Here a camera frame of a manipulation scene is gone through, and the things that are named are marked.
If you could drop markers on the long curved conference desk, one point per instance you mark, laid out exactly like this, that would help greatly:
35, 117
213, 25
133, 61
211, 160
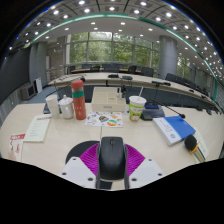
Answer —
140, 81

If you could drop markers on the cream cardboard box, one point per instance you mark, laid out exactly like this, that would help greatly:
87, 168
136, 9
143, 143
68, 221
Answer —
106, 100

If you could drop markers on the group of ceiling lights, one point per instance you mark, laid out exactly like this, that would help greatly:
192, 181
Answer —
122, 23

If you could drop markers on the colourful sticker sheet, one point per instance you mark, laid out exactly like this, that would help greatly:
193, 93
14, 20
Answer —
104, 119

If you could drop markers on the red and white leaflet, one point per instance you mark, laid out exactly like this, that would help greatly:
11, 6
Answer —
16, 146

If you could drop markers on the white printed leaflet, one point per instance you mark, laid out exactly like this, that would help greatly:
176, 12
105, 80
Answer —
38, 128

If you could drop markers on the green printed paper cup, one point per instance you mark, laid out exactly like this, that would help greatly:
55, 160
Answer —
136, 108

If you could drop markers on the grey box monitor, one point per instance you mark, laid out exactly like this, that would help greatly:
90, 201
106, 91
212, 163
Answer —
28, 91

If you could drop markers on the blue and white book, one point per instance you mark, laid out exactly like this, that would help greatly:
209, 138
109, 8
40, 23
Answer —
173, 128

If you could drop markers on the white lidded mug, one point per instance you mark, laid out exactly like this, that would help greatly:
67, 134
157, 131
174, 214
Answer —
66, 108

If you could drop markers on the red bottle with green band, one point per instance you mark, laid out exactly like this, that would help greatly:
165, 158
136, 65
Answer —
79, 103

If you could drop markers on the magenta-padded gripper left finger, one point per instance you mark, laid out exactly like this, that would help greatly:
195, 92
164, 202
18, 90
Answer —
77, 170

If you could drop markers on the white standing panel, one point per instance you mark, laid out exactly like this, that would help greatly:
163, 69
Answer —
38, 85

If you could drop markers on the black computer mouse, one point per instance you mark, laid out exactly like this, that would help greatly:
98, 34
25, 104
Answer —
112, 158

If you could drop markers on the group of dark office chairs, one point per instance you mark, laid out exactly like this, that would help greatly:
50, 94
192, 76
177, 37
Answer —
146, 71

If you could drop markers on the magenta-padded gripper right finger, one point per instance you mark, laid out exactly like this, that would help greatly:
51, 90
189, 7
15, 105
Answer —
145, 170

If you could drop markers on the white booklet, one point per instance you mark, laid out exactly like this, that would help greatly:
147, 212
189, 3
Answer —
202, 145

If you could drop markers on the black mouse pad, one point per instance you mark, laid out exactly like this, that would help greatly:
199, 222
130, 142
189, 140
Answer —
78, 150

